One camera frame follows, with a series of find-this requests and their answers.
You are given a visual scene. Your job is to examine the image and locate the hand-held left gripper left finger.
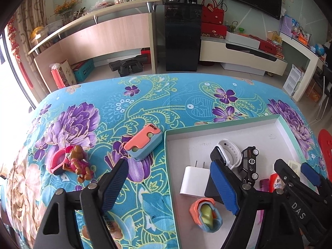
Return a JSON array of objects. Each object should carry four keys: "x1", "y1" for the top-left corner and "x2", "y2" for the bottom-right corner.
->
[{"x1": 33, "y1": 158, "x2": 129, "y2": 249}]

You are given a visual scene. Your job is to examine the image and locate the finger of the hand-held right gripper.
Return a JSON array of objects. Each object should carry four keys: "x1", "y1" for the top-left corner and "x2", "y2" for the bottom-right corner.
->
[
  {"x1": 274, "y1": 158, "x2": 316, "y2": 226},
  {"x1": 301, "y1": 163, "x2": 332, "y2": 239}
]

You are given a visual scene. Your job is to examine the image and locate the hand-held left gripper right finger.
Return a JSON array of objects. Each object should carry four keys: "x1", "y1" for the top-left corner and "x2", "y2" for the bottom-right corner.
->
[{"x1": 210, "y1": 160, "x2": 304, "y2": 249}]

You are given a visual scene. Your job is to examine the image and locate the purple lighter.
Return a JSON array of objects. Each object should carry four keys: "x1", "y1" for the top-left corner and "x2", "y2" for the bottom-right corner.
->
[{"x1": 258, "y1": 178, "x2": 270, "y2": 193}]

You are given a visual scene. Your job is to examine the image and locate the small orange and blue toy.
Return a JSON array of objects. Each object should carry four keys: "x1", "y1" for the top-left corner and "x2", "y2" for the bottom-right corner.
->
[{"x1": 189, "y1": 198, "x2": 223, "y2": 232}]

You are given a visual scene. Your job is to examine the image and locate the black toy car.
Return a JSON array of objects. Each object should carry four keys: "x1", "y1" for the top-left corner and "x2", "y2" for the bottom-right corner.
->
[{"x1": 237, "y1": 146, "x2": 260, "y2": 187}]

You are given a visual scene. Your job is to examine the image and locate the white strap smartwatch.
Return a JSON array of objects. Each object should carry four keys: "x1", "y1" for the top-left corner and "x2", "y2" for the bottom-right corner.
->
[{"x1": 210, "y1": 139, "x2": 243, "y2": 173}]

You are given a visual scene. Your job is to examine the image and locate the white box lid tray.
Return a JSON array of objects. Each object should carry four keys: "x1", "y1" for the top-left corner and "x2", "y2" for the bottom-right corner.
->
[{"x1": 164, "y1": 114, "x2": 321, "y2": 249}]

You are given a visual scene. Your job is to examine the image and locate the red and white small bottle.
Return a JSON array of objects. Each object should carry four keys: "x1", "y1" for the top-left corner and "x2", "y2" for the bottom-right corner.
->
[{"x1": 268, "y1": 172, "x2": 286, "y2": 194}]

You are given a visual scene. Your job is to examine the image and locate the white charger plug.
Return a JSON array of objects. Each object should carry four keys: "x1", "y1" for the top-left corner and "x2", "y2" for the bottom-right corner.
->
[{"x1": 180, "y1": 161, "x2": 212, "y2": 196}]

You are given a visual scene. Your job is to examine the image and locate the red plastic stool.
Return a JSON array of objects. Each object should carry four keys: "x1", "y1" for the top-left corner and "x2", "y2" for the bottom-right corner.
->
[{"x1": 318, "y1": 129, "x2": 332, "y2": 161}]

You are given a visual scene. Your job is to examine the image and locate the pink dog toy figure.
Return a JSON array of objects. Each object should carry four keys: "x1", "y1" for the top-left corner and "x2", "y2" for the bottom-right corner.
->
[{"x1": 50, "y1": 145, "x2": 94, "y2": 183}]

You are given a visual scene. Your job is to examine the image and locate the pink and blue toy case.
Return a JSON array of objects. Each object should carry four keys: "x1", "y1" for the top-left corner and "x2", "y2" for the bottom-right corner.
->
[{"x1": 124, "y1": 123, "x2": 163, "y2": 161}]

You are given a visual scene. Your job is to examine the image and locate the white printed carton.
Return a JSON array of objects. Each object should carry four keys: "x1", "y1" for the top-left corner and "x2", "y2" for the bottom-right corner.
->
[{"x1": 283, "y1": 64, "x2": 305, "y2": 95}]

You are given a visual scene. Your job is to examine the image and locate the white side desk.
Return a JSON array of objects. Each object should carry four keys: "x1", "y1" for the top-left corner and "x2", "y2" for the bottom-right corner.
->
[{"x1": 279, "y1": 31, "x2": 327, "y2": 101}]

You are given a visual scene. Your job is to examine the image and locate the blue cardboard box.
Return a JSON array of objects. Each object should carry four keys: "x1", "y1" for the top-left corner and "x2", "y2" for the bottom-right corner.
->
[{"x1": 71, "y1": 59, "x2": 95, "y2": 81}]

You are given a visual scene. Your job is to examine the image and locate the black floor exercise machine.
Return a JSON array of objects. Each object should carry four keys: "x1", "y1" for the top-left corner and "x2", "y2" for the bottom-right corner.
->
[{"x1": 109, "y1": 56, "x2": 148, "y2": 77}]

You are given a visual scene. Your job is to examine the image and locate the red gift pack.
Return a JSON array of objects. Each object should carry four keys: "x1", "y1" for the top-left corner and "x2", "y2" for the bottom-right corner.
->
[{"x1": 50, "y1": 63, "x2": 65, "y2": 89}]

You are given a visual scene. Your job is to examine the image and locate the red flat box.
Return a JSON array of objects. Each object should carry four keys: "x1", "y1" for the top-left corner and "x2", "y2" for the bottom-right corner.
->
[{"x1": 259, "y1": 40, "x2": 283, "y2": 55}]

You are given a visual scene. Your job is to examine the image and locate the white television stand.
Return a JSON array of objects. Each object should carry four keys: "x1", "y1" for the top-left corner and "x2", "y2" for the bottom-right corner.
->
[{"x1": 200, "y1": 35, "x2": 288, "y2": 76}]

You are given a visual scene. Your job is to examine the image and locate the brown paper bag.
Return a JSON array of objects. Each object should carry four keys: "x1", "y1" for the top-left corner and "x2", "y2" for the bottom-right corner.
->
[{"x1": 60, "y1": 59, "x2": 77, "y2": 85}]

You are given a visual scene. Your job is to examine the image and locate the white flat box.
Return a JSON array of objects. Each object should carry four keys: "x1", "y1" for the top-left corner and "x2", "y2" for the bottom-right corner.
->
[{"x1": 225, "y1": 31, "x2": 261, "y2": 48}]

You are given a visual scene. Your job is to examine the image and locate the curved wooden shelf unit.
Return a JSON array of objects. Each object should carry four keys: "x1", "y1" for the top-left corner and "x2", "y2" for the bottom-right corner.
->
[{"x1": 27, "y1": 0, "x2": 166, "y2": 92}]

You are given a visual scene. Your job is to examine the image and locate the red patterned gift box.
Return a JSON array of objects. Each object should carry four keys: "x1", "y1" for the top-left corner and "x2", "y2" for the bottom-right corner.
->
[{"x1": 201, "y1": 22, "x2": 228, "y2": 39}]

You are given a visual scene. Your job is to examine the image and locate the black water dispenser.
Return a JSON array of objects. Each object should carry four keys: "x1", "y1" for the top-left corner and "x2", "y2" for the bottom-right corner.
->
[{"x1": 163, "y1": 0, "x2": 203, "y2": 72}]

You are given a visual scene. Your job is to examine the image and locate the red hanging knot decoration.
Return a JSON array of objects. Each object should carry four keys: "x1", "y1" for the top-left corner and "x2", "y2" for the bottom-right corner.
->
[{"x1": 6, "y1": 16, "x2": 34, "y2": 89}]

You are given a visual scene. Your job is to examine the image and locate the yellow item on shelf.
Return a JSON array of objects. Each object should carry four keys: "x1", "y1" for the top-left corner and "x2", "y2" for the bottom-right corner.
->
[{"x1": 31, "y1": 26, "x2": 46, "y2": 42}]

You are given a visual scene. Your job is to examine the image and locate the red handbag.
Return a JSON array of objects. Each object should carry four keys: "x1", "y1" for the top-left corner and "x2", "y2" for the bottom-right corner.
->
[{"x1": 201, "y1": 0, "x2": 225, "y2": 25}]

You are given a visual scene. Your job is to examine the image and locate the patterned curtain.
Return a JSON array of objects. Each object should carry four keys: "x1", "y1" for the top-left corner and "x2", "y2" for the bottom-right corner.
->
[{"x1": 14, "y1": 0, "x2": 52, "y2": 104}]

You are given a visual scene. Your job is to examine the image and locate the yellow flowers in vase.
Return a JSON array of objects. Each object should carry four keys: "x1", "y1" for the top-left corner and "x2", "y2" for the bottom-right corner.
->
[{"x1": 54, "y1": 0, "x2": 78, "y2": 24}]

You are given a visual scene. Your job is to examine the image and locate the metal frame chair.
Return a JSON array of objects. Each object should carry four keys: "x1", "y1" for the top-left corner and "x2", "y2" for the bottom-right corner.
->
[{"x1": 315, "y1": 65, "x2": 332, "y2": 120}]

